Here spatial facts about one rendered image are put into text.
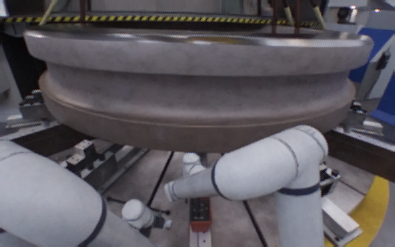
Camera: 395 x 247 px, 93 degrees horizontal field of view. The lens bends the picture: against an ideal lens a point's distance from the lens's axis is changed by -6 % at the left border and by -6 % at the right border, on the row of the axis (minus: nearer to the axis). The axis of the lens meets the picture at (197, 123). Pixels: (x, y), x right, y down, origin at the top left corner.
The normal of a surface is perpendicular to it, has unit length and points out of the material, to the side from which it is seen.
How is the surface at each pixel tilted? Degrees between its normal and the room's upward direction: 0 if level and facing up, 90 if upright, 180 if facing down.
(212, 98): 90
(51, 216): 68
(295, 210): 78
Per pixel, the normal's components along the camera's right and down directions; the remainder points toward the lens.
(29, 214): 0.33, 0.04
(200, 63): -0.01, 0.48
